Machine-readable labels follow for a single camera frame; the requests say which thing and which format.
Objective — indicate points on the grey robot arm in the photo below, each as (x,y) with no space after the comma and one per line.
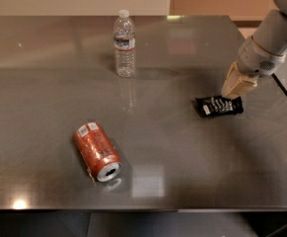
(271,34)

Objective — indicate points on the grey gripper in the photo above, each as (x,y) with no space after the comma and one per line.
(255,60)

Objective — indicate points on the clear plastic water bottle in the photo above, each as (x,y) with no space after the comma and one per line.
(124,45)

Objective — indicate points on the red soda can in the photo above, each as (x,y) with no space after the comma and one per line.
(102,160)

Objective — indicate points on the black rxbar chocolate wrapper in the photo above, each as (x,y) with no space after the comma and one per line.
(215,106)

